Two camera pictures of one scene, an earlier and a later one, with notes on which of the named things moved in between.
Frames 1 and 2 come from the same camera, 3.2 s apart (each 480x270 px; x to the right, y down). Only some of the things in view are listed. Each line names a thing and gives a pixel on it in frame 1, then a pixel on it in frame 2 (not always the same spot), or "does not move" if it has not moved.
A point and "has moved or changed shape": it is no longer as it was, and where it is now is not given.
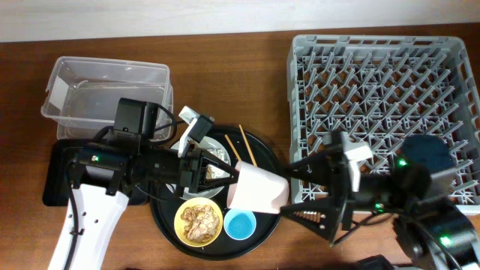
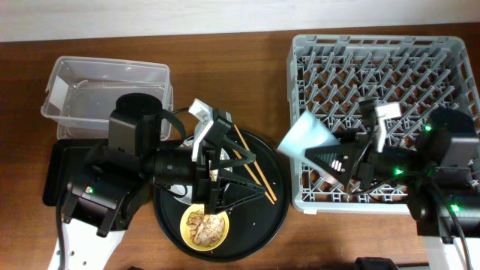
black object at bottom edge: [373, 262] does not move
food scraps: [200, 223] has moved or changed shape
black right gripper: [340, 205] to [341, 159]
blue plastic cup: [239, 223] to [306, 134]
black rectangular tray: [57, 182] does not move
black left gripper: [194, 169] to [214, 198]
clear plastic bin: [84, 93] does not move
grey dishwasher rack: [379, 91] does not move
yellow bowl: [179, 223] has moved or changed shape
